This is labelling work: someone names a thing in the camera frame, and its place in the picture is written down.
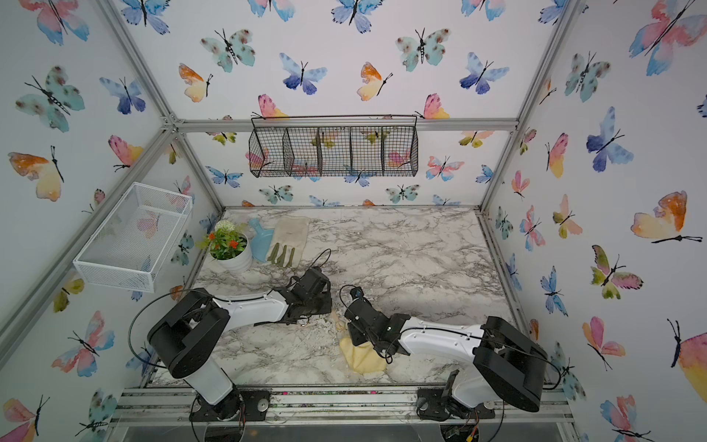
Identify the yellow cloth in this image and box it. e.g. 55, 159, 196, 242
339, 333, 388, 375

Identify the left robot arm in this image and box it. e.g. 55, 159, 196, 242
147, 266, 333, 407

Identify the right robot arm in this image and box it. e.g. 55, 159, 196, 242
344, 285, 550, 413

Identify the wooden stick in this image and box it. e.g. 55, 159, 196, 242
330, 311, 347, 333

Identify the beige green garden glove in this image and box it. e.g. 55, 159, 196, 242
266, 217, 309, 269

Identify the light blue scoop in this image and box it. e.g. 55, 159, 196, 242
248, 218, 274, 263

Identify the white pot with flowers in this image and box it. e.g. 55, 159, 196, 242
198, 219, 253, 276

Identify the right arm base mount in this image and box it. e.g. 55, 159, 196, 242
415, 388, 496, 422

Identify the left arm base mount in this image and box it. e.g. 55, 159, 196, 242
189, 389, 271, 424

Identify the aluminium front rail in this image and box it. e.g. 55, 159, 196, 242
110, 384, 574, 427

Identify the black wire wall basket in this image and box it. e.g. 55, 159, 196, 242
247, 114, 419, 179

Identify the white mesh wall basket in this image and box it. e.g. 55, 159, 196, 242
73, 182, 193, 293

